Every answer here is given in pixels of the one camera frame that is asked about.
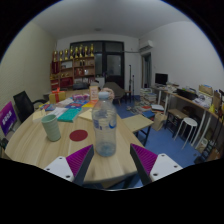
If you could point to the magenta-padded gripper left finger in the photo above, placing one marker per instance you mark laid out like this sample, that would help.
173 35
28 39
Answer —
79 160

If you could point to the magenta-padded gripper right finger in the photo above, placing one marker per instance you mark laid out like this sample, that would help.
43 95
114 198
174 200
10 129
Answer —
146 159

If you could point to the clear plastic water bottle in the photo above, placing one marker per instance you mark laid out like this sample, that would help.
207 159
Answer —
104 130

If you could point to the flat round red coaster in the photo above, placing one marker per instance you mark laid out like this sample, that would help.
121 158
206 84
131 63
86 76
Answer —
78 135

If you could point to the small square wooden table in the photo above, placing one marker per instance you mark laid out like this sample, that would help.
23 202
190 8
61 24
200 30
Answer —
137 122

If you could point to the brown paper bag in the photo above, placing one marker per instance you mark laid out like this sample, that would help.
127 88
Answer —
158 122

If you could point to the pale green cup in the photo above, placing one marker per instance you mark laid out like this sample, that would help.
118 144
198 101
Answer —
51 128

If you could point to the pale yellow envelope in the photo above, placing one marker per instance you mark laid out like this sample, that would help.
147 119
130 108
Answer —
86 115

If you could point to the teal folder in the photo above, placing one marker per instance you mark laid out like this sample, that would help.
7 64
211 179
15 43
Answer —
69 115

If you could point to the white paper document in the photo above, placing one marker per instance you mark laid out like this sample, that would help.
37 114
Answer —
59 111

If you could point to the brown wooden stool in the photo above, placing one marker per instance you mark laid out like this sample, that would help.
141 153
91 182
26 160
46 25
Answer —
176 115

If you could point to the white round stool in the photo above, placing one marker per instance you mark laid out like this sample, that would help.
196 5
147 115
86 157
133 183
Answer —
186 122

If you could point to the blue printed booklet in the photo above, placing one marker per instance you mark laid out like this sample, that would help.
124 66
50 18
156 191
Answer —
74 105
49 107

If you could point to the orange red book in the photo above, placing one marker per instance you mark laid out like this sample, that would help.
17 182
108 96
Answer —
88 104

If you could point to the pile of books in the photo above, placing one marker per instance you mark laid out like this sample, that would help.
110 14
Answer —
146 100

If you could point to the cream book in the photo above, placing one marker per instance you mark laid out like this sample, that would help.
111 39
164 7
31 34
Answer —
38 115

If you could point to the pink purple packet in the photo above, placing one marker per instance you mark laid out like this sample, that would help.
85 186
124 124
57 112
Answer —
81 97

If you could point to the yellow gift box red ribbon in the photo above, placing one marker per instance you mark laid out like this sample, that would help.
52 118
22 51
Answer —
57 97

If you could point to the orange standing card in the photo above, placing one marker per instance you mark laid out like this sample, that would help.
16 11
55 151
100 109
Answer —
94 94

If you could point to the grey-green armchair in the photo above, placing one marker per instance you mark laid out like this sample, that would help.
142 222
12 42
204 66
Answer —
117 91

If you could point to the long wooden cluttered desk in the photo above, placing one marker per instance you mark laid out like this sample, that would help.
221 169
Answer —
196 103

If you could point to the pink flowers in white pot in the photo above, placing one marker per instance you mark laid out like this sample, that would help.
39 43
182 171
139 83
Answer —
110 90

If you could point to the black tripod stand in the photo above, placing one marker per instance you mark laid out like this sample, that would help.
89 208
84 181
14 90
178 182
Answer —
130 81

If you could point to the black office chair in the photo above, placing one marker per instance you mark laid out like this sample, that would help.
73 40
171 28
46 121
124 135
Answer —
22 104

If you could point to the black computer monitor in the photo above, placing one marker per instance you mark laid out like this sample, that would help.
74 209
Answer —
161 79

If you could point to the purple sign board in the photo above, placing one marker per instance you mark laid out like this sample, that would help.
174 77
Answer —
7 117

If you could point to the wooden shelf unit with trophies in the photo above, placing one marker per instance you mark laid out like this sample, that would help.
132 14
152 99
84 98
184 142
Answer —
73 70

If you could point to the dark framed glass door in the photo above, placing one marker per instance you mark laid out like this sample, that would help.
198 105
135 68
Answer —
113 63

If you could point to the white air conditioner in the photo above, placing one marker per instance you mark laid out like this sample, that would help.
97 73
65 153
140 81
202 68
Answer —
146 45

